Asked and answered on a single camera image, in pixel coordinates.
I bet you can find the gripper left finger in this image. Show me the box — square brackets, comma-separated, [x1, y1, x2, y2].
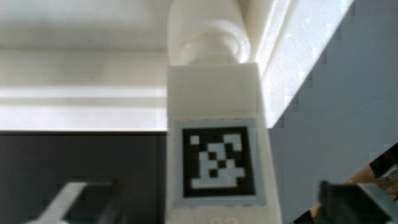
[25, 181, 114, 224]

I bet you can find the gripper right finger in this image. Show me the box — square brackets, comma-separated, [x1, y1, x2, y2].
[292, 143, 398, 224]

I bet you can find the white leg with tag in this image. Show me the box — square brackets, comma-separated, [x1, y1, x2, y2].
[166, 0, 283, 224]

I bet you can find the white square tabletop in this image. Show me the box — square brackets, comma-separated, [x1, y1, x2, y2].
[0, 0, 356, 131]

